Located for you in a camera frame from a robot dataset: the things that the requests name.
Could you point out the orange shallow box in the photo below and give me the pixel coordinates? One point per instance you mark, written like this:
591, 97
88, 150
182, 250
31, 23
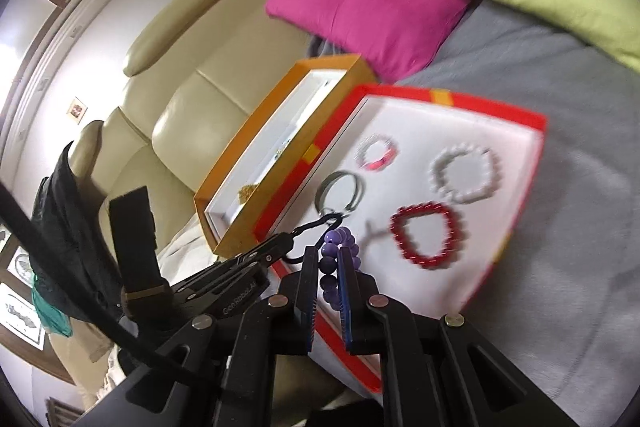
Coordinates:
235, 167

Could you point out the red shallow box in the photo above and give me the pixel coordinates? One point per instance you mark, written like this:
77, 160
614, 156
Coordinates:
400, 307

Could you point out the large framed wall picture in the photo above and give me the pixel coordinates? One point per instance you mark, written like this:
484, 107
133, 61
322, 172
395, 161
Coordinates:
20, 307

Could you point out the beige leather sofa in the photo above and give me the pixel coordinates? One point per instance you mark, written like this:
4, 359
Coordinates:
190, 97

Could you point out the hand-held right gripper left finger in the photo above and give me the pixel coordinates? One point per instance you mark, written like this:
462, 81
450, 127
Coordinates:
310, 307

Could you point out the clear glass bangle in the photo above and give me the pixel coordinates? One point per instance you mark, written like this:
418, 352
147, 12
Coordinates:
322, 189

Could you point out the magenta cushion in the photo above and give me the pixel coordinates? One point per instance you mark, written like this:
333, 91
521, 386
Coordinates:
370, 2

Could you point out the grey bed sheet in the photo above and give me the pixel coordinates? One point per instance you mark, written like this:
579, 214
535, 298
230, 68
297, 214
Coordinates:
575, 257

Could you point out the white cloth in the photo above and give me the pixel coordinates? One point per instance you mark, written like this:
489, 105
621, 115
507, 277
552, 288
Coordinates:
190, 242

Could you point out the person's left forearm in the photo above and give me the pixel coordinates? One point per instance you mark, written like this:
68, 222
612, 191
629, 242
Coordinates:
70, 237

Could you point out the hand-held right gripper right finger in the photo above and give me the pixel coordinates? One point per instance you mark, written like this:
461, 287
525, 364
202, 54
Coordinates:
350, 307

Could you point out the small framed wall picture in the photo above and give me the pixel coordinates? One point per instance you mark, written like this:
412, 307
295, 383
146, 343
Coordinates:
77, 111

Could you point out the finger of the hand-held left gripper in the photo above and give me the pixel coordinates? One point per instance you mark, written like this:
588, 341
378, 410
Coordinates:
235, 269
250, 287

